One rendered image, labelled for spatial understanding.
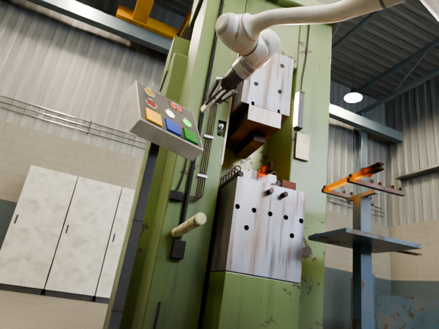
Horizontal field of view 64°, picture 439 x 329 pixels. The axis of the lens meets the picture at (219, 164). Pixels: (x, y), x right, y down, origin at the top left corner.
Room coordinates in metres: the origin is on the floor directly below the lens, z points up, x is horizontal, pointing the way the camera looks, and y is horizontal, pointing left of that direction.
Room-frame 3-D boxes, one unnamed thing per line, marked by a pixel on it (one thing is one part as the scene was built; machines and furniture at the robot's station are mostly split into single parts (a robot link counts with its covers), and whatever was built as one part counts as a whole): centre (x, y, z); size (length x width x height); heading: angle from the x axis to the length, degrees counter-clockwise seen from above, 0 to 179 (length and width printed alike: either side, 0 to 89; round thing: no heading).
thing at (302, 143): (1.90, -0.48, 1.27); 0.09 x 0.02 x 0.17; 106
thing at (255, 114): (1.89, -0.15, 1.32); 0.42 x 0.20 x 0.10; 16
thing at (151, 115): (1.30, 0.30, 1.01); 0.07 x 0.05 x 0.07; 131
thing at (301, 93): (1.89, -0.45, 1.83); 0.07 x 0.04 x 0.90; 106
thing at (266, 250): (1.92, -0.20, 0.69); 0.56 x 0.38 x 0.45; 16
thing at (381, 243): (1.65, -0.73, 0.70); 0.40 x 0.30 x 0.02; 105
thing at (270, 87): (1.90, -0.19, 1.56); 0.42 x 0.39 x 0.40; 16
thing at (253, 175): (1.89, -0.15, 0.96); 0.42 x 0.20 x 0.09; 16
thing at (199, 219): (1.51, 0.10, 0.62); 0.44 x 0.05 x 0.05; 16
